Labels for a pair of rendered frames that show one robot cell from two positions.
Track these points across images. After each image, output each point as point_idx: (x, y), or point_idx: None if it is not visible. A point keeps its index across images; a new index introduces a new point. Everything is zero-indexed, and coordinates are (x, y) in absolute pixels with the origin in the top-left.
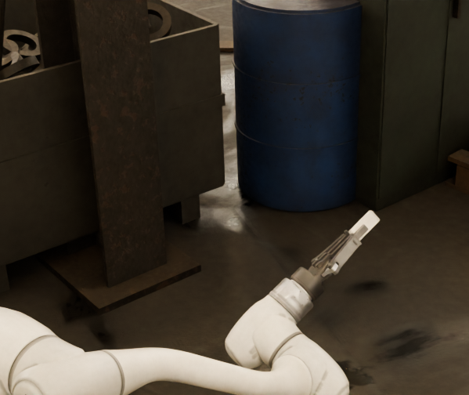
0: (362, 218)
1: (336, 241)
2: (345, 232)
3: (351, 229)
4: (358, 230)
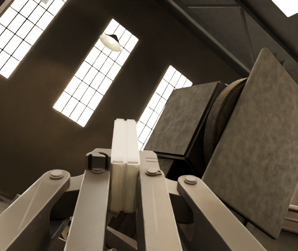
0: (123, 131)
1: (49, 201)
2: (105, 161)
3: (117, 154)
4: (147, 163)
